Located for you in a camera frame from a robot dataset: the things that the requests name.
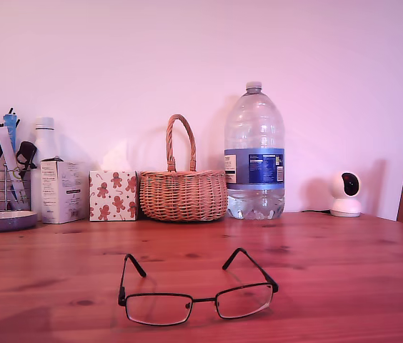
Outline large clear water bottle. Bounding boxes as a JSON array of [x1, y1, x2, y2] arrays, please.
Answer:
[[224, 81, 286, 220]]

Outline white paper tissue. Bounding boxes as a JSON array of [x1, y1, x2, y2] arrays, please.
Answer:
[[101, 144, 131, 172]]

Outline long white sachet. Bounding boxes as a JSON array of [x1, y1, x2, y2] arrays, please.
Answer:
[[0, 125, 29, 212]]

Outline small white round camera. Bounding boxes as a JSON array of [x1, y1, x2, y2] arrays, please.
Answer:
[[329, 170, 362, 218]]

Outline white printed carton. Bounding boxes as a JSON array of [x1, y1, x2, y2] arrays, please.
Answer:
[[40, 156, 90, 225]]

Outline gingerbread print tissue box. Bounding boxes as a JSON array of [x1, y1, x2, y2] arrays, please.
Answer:
[[89, 170, 140, 222]]

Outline black clip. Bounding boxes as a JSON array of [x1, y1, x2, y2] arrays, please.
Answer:
[[15, 141, 39, 179]]

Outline black thin-framed glasses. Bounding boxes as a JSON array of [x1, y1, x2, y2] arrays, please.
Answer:
[[117, 247, 279, 327]]

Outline white insulated bottle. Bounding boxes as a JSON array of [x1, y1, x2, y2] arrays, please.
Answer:
[[29, 116, 61, 222]]

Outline wicker basket with handle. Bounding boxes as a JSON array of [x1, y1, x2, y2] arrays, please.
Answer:
[[139, 114, 229, 223]]

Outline blue stick packet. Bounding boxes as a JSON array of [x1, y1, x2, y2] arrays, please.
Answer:
[[3, 113, 19, 153]]

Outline chrome wire rack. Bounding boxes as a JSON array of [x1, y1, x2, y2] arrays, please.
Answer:
[[0, 162, 33, 212]]

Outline grey shallow dish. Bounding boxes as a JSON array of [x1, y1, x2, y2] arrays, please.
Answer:
[[0, 210, 39, 233]]

